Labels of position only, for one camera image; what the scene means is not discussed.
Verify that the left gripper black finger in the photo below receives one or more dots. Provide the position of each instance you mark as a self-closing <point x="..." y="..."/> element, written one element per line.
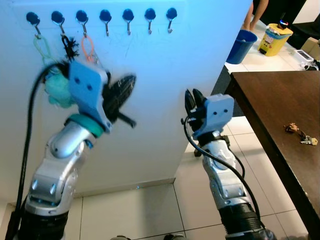
<point x="126" y="120"/>
<point x="122" y="92"/>

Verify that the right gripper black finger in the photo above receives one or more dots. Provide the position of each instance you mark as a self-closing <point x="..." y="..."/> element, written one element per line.
<point x="189" y="101"/>
<point x="198" y="99"/>

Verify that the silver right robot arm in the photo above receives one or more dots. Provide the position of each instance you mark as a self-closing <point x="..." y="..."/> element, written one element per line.
<point x="222" y="175"/>

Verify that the green carabiner with teal pompom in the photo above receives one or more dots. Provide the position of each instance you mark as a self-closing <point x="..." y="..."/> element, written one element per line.
<point x="57" y="92"/>

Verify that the blue plastic bucket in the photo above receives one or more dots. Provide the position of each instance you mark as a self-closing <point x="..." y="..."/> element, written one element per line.
<point x="240" y="50"/>

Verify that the dark brown wooden table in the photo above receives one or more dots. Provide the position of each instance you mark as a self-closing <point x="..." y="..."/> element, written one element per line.
<point x="280" y="100"/>

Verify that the small cardboard box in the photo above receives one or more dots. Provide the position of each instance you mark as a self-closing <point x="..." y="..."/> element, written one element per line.
<point x="311" y="48"/>

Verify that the white flat device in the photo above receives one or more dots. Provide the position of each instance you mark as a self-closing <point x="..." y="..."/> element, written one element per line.
<point x="304" y="56"/>

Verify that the yellow round container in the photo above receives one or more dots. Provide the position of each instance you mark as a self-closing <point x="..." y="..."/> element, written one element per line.
<point x="274" y="42"/>

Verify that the person bare legs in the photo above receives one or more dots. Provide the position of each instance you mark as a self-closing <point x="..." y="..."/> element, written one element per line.
<point x="261" y="7"/>

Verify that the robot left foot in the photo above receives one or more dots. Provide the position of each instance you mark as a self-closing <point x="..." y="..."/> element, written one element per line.
<point x="120" y="238"/>

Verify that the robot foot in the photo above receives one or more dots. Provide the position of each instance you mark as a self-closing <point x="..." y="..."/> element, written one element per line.
<point x="120" y="238"/>
<point x="173" y="237"/>

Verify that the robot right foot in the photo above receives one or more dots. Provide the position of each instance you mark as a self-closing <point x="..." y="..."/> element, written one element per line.
<point x="173" y="237"/>

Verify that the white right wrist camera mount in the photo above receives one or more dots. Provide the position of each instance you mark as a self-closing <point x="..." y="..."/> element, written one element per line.
<point x="218" y="112"/>

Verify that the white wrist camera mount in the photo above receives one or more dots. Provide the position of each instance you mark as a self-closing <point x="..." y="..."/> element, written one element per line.
<point x="218" y="112"/>
<point x="87" y="85"/>

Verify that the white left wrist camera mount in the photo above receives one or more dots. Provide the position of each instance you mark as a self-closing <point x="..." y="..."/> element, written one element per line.
<point x="87" y="85"/>

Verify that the white hook rail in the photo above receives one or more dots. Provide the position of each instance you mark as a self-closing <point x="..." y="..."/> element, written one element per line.
<point x="139" y="21"/>

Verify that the black-knobbed metal wall hook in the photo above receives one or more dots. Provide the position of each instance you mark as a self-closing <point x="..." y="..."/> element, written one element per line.
<point x="171" y="13"/>
<point x="57" y="17"/>
<point x="150" y="13"/>
<point x="128" y="14"/>
<point x="32" y="18"/>
<point x="105" y="15"/>
<point x="81" y="16"/>

